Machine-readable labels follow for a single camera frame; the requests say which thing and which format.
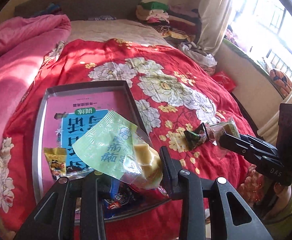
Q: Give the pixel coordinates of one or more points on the cream curtain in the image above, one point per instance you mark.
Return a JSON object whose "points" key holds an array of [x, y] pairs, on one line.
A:
{"points": [[213, 12]]}

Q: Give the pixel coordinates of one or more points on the red floral blanket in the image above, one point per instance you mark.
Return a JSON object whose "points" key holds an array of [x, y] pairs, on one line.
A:
{"points": [[73, 62]]}

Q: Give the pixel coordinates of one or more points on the dark green snack packet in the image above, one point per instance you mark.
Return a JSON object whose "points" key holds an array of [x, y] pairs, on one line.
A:
{"points": [[197, 137]]}

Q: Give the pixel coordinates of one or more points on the pile of folded clothes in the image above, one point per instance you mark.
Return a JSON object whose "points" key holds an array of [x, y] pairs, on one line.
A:
{"points": [[168, 17]]}

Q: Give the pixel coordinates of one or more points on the orange patterned cushion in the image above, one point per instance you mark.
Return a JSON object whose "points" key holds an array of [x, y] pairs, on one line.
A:
{"points": [[282, 81]]}

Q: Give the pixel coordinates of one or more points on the red swirl snack packet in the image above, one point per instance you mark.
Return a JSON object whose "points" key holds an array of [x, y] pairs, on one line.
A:
{"points": [[158, 192]]}

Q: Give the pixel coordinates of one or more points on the window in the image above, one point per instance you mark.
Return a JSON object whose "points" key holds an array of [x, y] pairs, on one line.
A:
{"points": [[265, 10]]}

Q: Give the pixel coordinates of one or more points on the patterned purple cloth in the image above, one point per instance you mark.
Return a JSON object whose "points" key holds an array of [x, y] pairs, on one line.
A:
{"points": [[102, 18]]}

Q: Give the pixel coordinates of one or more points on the blue purple cloth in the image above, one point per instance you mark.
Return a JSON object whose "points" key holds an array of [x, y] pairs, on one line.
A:
{"points": [[49, 9]]}

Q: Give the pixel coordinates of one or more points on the red plastic bag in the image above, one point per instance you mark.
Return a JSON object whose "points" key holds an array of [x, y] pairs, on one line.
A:
{"points": [[224, 81]]}

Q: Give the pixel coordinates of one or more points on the dark blue cookie packet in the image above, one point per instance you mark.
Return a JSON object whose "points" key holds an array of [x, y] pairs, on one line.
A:
{"points": [[118, 206]]}

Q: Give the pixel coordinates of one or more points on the pink quilt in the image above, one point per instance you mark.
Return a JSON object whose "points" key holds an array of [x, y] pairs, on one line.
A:
{"points": [[16, 55]]}

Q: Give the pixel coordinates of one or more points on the clothes on window sill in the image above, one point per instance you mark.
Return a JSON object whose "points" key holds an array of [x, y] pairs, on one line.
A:
{"points": [[231, 36]]}

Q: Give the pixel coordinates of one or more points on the yellow snack packet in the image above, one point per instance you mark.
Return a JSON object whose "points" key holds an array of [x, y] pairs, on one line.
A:
{"points": [[56, 163]]}

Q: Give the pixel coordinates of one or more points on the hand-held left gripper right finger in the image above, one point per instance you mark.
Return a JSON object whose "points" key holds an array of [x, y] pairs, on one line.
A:
{"points": [[172, 177]]}

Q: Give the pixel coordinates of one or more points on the light green cake packet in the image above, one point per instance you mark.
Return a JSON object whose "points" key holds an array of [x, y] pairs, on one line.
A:
{"points": [[111, 145]]}

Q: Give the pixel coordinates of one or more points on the dark bed frame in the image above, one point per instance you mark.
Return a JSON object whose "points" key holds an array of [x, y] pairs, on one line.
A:
{"points": [[245, 112]]}

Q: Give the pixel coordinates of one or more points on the clear crispy rice packet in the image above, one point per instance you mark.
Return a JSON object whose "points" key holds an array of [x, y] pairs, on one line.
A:
{"points": [[225, 127]]}

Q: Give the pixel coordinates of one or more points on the green edged sill cloth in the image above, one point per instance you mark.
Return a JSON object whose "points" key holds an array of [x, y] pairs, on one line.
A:
{"points": [[250, 60]]}

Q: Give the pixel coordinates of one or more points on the grey bed headboard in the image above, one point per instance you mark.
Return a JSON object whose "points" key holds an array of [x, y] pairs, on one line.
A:
{"points": [[86, 2]]}

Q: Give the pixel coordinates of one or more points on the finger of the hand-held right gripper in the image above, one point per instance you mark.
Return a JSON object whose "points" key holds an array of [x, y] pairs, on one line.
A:
{"points": [[258, 142], [250, 152]]}

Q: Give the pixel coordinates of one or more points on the pink box lid tray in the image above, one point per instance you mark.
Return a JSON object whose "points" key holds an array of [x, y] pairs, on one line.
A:
{"points": [[68, 110]]}

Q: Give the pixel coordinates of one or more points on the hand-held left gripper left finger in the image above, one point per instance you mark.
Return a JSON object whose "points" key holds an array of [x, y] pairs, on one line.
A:
{"points": [[92, 195]]}

